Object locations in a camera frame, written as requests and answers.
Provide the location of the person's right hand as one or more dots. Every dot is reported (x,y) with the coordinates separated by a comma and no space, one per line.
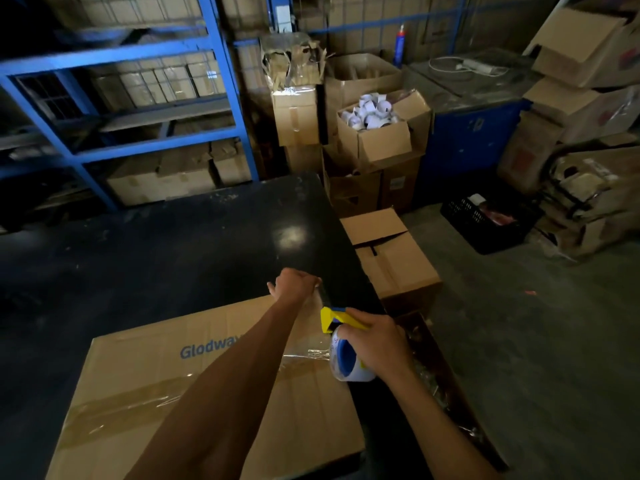
(380,342)

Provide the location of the person's left hand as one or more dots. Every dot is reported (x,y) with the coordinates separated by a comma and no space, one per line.
(292,287)

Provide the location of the person's left fingers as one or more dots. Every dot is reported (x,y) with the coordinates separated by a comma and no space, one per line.
(307,282)

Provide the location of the person's right fingers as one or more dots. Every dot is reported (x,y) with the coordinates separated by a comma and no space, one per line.
(350,330)

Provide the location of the yellow blue tape dispenser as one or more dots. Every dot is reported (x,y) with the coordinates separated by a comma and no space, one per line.
(345,362)

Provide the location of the large taped cardboard box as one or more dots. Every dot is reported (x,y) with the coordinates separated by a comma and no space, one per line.
(140,384)

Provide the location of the person's left forearm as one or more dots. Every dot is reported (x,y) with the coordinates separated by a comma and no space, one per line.
(225,394)

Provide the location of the person's right forearm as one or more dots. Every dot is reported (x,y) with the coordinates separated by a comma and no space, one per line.
(440,434)

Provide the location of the clear packing tape strip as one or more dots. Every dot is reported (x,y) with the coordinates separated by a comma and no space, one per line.
(305,355)

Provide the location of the half open cardboard box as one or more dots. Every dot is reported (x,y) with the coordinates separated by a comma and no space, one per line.
(395,259)

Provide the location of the dark cardboard box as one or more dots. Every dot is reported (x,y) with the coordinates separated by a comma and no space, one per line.
(354,193)

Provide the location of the open box with plastic wrap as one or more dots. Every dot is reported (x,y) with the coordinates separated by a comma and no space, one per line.
(450,389)

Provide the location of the cardboard box with white label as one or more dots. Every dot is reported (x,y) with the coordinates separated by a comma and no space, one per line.
(400,183)

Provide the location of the small cardboard box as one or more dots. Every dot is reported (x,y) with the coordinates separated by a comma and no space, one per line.
(231,162)

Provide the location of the open box holding white rolls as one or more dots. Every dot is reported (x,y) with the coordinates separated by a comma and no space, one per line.
(380,142)

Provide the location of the tall sealed cardboard box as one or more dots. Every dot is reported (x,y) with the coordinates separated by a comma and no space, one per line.
(296,117)

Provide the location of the black plastic crate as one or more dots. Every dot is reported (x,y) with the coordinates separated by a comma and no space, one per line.
(487,222)

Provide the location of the pile of white tape rolls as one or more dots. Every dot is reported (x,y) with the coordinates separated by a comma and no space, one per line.
(369,113)

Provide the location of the wide cardboard box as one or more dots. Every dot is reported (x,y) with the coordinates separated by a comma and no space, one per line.
(160,177)

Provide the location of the blue metal shelf rack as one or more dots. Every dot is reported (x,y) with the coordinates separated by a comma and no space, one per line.
(150,144)

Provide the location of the large empty open cardboard box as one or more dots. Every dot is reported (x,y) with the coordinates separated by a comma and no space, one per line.
(360,74)

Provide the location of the torn box of cardboard scraps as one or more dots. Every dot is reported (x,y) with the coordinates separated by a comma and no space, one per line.
(292,59)

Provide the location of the blue metal cabinet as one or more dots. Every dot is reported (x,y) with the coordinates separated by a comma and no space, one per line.
(470,124)

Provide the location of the row of wrapped cardboard boxes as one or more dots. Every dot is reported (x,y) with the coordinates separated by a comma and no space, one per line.
(160,82)

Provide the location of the leaning cardboard box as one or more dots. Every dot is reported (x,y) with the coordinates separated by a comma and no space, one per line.
(530,154)

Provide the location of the blue spray can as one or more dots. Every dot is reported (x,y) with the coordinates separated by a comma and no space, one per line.
(399,44)

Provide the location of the pile of crumpled cartons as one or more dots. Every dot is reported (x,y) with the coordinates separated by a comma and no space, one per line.
(592,199)

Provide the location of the cardboard box with red print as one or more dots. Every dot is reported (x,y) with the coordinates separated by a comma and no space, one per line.
(585,109)

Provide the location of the open flap cardboard box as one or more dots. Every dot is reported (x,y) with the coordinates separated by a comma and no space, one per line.
(585,44)

